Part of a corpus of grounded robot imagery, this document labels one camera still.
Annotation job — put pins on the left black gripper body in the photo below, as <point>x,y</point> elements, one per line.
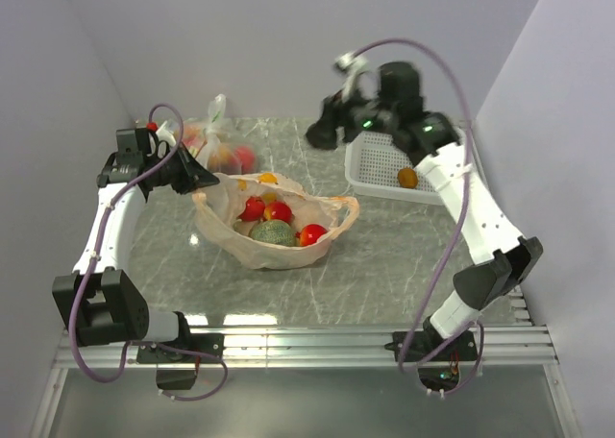
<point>173,173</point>

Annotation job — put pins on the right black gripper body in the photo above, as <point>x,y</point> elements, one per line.
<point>366,116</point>

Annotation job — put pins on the beige plastic bag orange prints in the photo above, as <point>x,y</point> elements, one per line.
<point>218,207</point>

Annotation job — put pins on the white perforated plastic basket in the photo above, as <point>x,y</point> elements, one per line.
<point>372,164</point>

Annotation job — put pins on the red fake apple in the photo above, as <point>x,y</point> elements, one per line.
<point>310,234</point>
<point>278,210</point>
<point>253,210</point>

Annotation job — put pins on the green netted fake melon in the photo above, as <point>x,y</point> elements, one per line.
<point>275,232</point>

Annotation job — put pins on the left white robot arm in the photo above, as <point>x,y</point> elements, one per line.
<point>98,302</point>

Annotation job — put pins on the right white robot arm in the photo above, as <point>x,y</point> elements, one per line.
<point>436,151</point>

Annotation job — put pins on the clear tied bag of fruits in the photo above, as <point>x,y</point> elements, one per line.
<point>216,144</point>

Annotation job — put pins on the orange brown fake fruit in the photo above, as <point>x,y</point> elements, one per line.
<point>407,178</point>

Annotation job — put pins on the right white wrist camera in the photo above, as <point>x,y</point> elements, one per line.
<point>351,67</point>

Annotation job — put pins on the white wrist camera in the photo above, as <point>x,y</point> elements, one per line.
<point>351,67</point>
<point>162,139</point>

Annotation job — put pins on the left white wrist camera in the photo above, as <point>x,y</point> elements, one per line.
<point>162,139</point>

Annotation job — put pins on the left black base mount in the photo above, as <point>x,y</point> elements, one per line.
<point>178,363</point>

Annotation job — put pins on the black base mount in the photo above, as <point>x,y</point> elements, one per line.
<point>443,371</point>
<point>178,363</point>

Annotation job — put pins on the aluminium front rail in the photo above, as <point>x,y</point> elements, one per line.
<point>265,347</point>

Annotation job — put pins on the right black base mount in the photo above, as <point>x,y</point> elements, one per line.
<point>443,371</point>

